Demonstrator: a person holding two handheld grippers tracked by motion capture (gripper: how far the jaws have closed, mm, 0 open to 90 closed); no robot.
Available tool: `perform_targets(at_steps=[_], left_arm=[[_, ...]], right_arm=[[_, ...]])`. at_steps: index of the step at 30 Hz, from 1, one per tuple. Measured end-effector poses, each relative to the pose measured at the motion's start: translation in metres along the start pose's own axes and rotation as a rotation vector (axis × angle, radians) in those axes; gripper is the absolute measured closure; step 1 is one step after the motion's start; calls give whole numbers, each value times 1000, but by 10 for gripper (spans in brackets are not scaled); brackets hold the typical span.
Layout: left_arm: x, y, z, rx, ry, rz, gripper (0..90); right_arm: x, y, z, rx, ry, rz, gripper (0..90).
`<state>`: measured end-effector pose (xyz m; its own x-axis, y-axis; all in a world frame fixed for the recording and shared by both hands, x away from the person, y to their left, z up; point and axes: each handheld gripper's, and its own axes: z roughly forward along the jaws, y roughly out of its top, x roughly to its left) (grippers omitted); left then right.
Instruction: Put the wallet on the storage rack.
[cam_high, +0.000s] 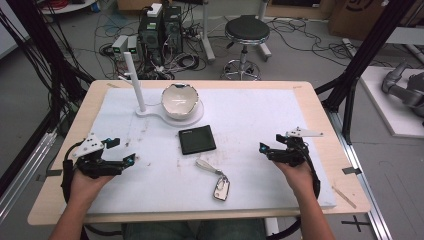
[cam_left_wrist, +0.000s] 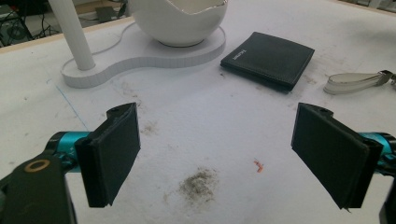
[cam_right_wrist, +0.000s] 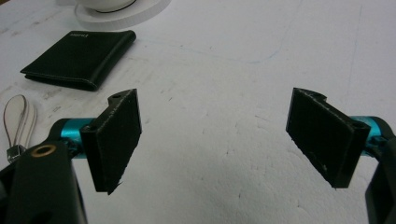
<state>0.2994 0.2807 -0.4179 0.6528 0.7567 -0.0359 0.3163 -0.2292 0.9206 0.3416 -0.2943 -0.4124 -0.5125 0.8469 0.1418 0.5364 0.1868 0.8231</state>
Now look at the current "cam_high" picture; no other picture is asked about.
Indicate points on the white jagged-rim bowl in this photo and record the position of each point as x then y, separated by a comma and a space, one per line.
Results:
178, 100

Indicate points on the black computer tower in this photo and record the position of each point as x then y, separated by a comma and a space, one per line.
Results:
151, 36
173, 26

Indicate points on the white foam mat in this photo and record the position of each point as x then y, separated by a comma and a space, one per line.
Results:
250, 116

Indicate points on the white stand with post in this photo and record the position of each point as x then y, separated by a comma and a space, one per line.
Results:
140, 96

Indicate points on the person's left hand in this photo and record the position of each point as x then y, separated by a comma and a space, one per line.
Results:
83, 188

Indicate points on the person's right hand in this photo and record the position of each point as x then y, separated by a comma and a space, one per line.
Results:
300, 180

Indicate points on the grey tape piece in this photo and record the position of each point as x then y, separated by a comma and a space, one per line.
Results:
53, 172

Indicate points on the grey table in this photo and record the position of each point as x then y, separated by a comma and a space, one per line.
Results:
406, 35

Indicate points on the brown cardboard box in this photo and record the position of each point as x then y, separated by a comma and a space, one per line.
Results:
360, 20

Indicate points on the round white table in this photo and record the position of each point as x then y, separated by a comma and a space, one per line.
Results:
73, 7

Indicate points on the light wooden table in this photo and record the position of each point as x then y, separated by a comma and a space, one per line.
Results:
88, 116

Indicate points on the black metal frame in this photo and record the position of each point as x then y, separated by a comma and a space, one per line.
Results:
370, 43
40, 43

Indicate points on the black round stool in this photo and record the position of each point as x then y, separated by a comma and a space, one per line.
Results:
246, 28

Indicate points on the aluminium rail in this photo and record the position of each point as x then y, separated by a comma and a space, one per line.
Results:
26, 173
363, 186

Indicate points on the black tape cross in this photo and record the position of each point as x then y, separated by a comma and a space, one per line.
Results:
356, 223

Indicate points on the white power adapter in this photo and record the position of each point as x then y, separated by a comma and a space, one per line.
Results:
155, 10

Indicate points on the black wallet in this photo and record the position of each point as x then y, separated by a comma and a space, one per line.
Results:
196, 140

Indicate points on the white table leg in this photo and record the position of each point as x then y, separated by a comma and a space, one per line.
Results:
271, 226

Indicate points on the white floor board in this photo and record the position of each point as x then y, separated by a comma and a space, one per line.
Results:
383, 106

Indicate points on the brown tape piece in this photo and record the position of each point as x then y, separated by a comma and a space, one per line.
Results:
113, 85

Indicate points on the person's legs in jeans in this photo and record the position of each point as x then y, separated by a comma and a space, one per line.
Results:
193, 230

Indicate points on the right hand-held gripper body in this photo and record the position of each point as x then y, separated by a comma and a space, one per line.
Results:
293, 155

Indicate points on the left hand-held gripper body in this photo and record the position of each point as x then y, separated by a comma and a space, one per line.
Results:
89, 146

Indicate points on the black tape piece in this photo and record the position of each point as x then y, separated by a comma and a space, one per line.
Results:
351, 170

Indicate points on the thin wooden stick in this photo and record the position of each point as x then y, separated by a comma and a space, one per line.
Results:
344, 197

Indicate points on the small white device box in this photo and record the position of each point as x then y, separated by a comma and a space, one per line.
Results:
120, 45
132, 45

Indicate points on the grey metal stand leg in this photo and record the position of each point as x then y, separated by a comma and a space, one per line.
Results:
264, 46
207, 36

